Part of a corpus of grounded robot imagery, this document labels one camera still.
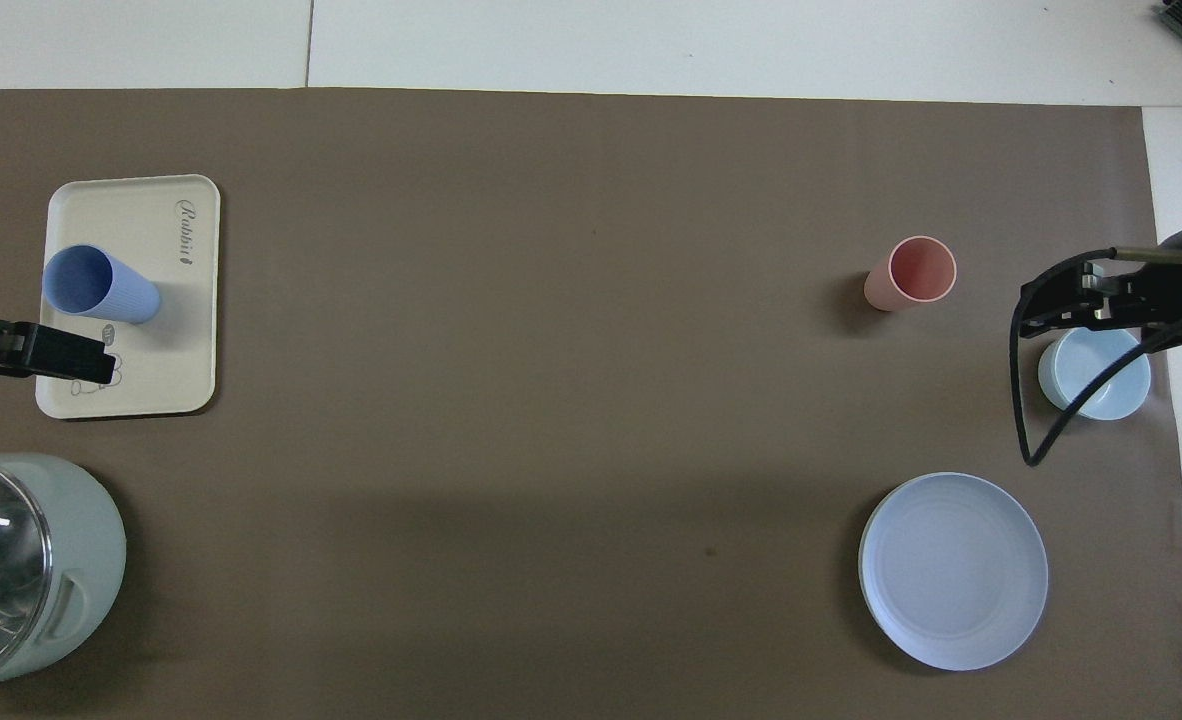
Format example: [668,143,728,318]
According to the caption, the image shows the cream rectangular rabbit tray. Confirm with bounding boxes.
[35,174,222,420]

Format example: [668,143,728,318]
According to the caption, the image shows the blue ribbed plastic cup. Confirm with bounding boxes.
[42,244,162,325]

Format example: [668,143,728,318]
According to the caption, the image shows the pink plastic cup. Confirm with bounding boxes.
[863,236,958,313]

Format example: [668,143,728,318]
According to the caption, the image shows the lavender blue round plate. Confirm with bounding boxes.
[858,472,1049,672]

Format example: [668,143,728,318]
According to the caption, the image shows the brown table mat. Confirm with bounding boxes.
[0,88,1182,720]

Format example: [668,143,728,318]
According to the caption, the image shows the light blue small bowl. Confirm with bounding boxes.
[1038,326,1152,422]

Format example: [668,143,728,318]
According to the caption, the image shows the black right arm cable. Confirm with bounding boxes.
[1010,246,1182,469]

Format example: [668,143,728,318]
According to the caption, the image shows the pale green cooking pot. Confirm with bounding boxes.
[0,453,128,700]

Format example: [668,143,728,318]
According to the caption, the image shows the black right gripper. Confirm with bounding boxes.
[1017,225,1182,341]

